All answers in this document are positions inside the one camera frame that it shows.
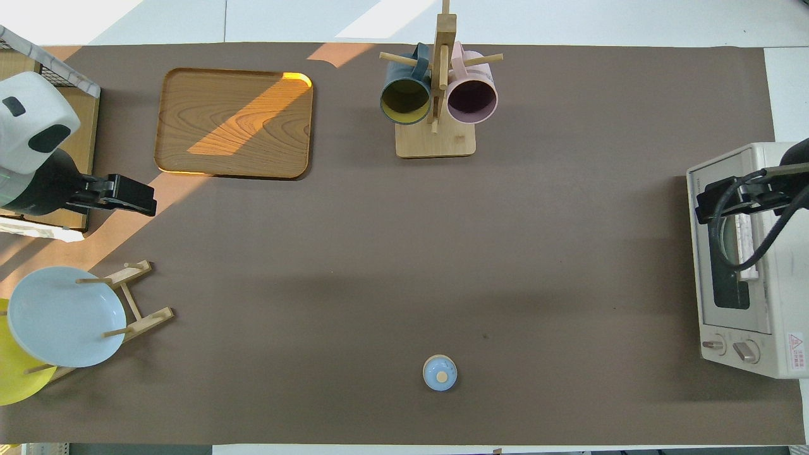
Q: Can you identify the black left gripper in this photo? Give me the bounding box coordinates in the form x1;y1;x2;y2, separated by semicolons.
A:
65;174;157;217

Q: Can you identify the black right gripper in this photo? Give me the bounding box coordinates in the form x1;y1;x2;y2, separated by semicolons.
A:
696;166;794;224

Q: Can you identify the glass oven door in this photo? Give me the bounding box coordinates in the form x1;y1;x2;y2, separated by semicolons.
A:
687;155;773;336

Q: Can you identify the white toaster oven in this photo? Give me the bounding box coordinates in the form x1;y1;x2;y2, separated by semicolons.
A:
687;142;809;380

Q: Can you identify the wooden tray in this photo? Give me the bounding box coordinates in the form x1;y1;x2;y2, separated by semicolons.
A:
154;68;314;181

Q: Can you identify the wooden plate rack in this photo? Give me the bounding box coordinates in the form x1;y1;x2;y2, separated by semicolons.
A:
25;260;175;386

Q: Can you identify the light blue plate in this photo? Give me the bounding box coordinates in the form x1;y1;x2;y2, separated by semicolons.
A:
7;266;128;368

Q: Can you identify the white checked cloth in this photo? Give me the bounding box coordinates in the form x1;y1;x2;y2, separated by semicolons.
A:
0;25;102;244

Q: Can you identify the yellow plate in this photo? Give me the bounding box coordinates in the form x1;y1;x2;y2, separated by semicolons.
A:
0;298;58;406

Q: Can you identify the pink mug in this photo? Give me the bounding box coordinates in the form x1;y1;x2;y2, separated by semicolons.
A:
446;42;499;125

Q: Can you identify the brown table mat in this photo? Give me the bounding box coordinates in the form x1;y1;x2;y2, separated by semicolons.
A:
0;43;806;445

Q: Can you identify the dark blue mug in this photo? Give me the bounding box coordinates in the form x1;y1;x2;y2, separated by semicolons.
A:
380;43;432;126

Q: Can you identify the wooden mug tree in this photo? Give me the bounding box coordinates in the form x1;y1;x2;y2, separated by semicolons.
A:
379;0;504;159

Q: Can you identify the blue service bell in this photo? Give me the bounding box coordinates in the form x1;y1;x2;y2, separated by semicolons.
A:
422;355;458;392

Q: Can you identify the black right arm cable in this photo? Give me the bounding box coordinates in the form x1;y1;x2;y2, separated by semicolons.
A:
711;177;809;272

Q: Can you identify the wire basket wooden shelf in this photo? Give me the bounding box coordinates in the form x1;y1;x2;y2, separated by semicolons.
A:
0;51;100;231

